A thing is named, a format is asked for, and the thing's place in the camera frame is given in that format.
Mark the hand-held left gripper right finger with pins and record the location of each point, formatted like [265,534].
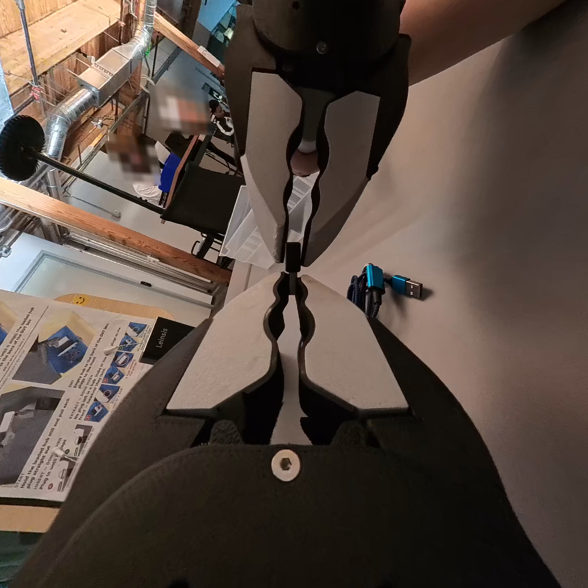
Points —
[353,358]

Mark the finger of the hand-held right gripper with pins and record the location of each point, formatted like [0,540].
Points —
[349,151]
[268,151]

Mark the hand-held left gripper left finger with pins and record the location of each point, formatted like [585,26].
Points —
[225,358]

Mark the black usb hub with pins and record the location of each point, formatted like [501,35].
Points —
[160,344]

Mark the clear plastic storage box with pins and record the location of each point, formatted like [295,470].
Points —
[243,239]

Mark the person's right forearm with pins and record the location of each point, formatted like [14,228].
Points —
[459,36]

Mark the person's right hand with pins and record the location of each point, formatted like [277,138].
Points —
[305,164]

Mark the black panel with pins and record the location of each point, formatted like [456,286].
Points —
[202,197]

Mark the instruction poster board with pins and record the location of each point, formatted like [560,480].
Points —
[46,390]

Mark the silver ventilation duct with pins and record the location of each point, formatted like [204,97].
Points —
[110,69]

